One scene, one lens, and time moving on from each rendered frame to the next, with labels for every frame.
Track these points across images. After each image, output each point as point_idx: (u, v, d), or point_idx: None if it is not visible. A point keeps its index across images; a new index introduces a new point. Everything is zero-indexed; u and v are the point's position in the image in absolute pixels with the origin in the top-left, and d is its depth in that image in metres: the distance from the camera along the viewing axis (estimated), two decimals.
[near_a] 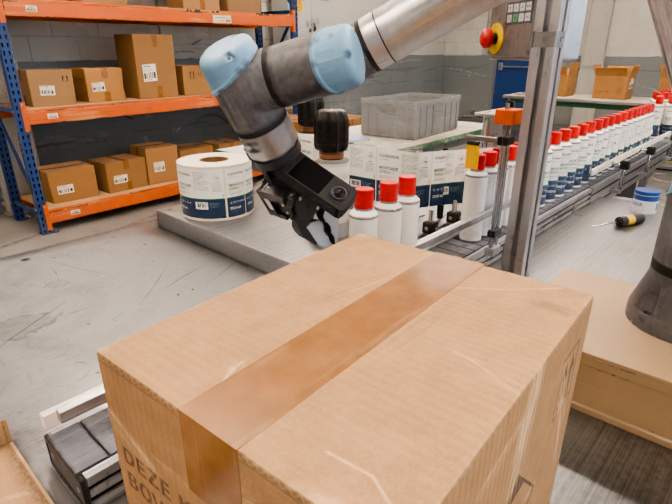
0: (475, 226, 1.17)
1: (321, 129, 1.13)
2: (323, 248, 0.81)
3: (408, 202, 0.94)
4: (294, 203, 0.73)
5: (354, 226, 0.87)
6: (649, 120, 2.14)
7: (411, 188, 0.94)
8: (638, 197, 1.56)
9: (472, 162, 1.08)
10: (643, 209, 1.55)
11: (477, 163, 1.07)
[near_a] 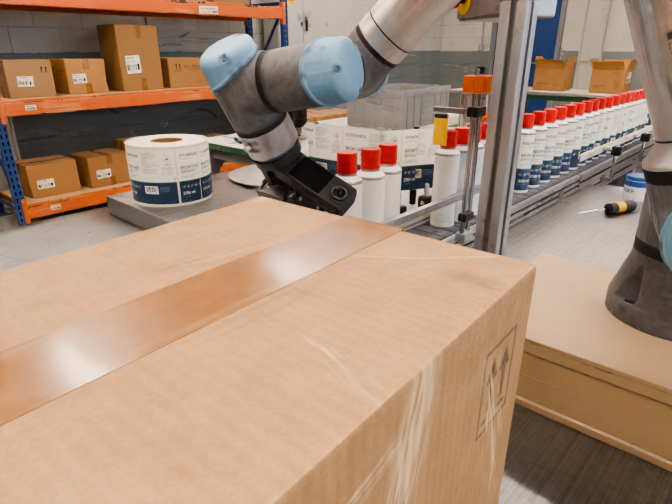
0: (447, 210, 1.06)
1: None
2: None
3: (390, 172, 0.87)
4: (294, 203, 0.73)
5: None
6: (644, 106, 2.03)
7: (393, 156, 0.87)
8: (630, 183, 1.44)
9: (440, 137, 0.97)
10: (635, 196, 1.44)
11: (446, 139, 0.96)
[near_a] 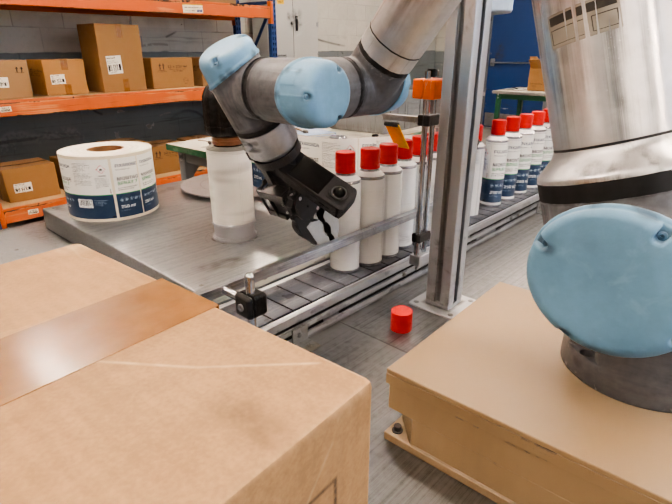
0: (403, 228, 0.95)
1: (208, 108, 0.91)
2: None
3: (393, 172, 0.87)
4: (294, 203, 0.73)
5: None
6: None
7: (395, 156, 0.87)
8: None
9: (399, 141, 0.88)
10: None
11: (406, 143, 0.87)
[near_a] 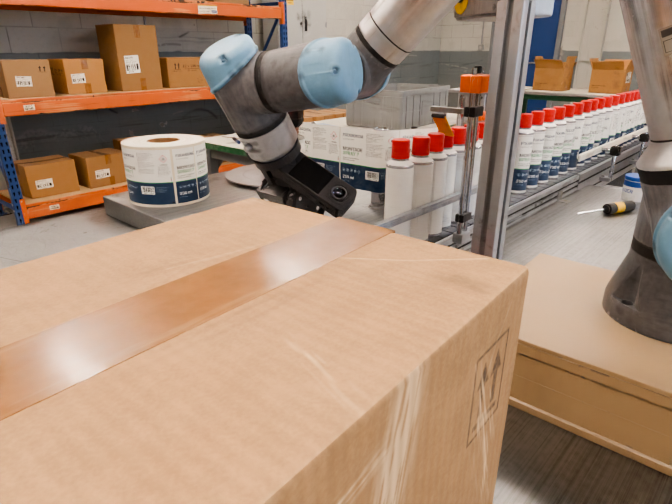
0: (444, 210, 1.06)
1: None
2: None
3: (440, 158, 0.97)
4: (294, 203, 0.73)
5: (392, 175, 0.92)
6: (643, 106, 2.02)
7: (442, 144, 0.98)
8: (628, 183, 1.44)
9: (445, 130, 0.98)
10: (634, 196, 1.44)
11: (451, 131, 0.97)
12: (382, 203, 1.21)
